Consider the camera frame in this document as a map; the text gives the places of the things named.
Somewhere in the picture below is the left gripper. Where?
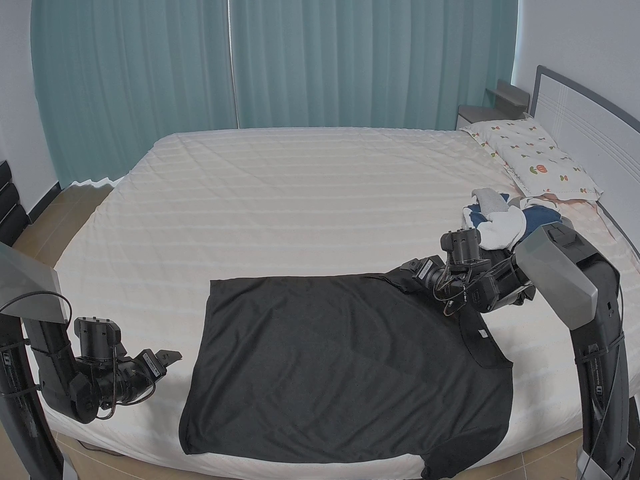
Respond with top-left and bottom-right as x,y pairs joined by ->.
116,349 -> 184,404

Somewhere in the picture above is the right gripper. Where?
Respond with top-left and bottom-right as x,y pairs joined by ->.
412,256 -> 454,297

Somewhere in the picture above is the black T-shirt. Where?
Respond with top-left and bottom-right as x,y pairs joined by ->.
179,272 -> 516,479

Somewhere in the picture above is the pile of clothes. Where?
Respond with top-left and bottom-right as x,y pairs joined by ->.
460,187 -> 563,251

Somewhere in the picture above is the bed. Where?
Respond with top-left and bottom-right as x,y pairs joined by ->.
12,65 -> 640,480

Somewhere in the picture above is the white printed pillow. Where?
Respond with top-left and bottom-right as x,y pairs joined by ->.
460,117 -> 604,203

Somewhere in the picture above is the grey bedside table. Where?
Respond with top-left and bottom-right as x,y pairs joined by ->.
457,79 -> 531,131

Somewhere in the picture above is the blue-green curtain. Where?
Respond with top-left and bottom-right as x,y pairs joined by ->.
227,0 -> 518,131
32,0 -> 236,189

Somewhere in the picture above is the black cable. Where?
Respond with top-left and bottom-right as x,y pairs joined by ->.
0,292 -> 72,325

